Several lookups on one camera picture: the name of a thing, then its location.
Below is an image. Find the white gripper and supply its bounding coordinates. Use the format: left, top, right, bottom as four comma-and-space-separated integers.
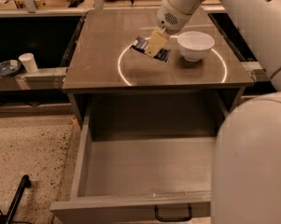
145, 0, 192, 58

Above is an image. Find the dark blue rxbar wrapper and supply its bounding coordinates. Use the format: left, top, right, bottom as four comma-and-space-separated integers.
131, 36, 171, 62

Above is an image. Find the grey top drawer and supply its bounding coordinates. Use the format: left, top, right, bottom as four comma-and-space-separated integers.
50, 91, 228, 224

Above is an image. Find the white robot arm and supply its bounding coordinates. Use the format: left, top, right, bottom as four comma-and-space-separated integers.
157, 0, 281, 224

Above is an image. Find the grey cabinet with counter top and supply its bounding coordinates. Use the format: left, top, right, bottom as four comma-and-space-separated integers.
63, 7, 254, 123

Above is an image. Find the white ceramic bowl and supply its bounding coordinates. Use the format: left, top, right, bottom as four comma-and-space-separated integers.
177, 31, 215, 62

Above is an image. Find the grey side shelf ledge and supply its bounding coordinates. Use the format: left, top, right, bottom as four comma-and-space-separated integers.
0, 67, 67, 91

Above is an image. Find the white paper cup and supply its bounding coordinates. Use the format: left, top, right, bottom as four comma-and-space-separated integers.
19, 53, 38, 73

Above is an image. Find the dark blue plate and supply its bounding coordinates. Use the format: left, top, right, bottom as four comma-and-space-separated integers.
0, 60, 21, 77

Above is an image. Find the black pole on floor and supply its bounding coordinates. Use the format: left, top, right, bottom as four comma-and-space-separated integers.
0, 175, 32, 224

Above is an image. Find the black drawer handle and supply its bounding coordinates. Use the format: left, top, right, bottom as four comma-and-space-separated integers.
154, 205, 193, 222

